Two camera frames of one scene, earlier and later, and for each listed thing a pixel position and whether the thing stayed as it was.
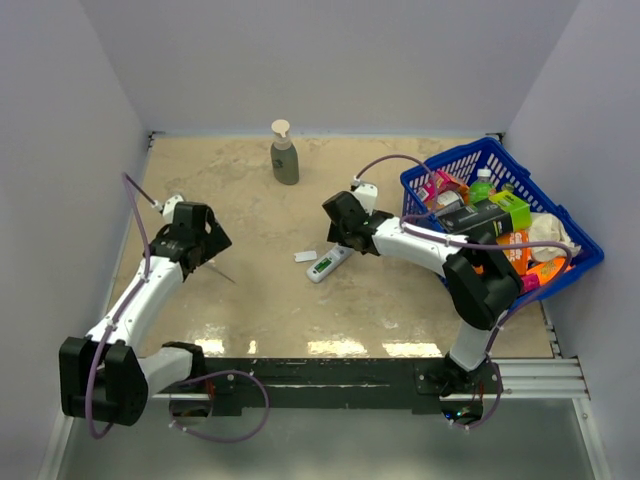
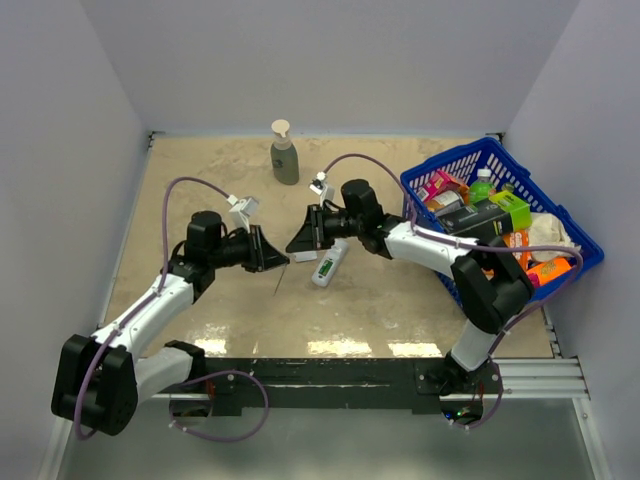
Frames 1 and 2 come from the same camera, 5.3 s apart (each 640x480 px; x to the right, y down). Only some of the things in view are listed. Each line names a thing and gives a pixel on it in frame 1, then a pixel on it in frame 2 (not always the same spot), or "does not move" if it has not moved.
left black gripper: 216,239 → 261,254
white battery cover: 303,256 does not move
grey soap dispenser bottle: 284,154 does not move
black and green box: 491,220 does not move
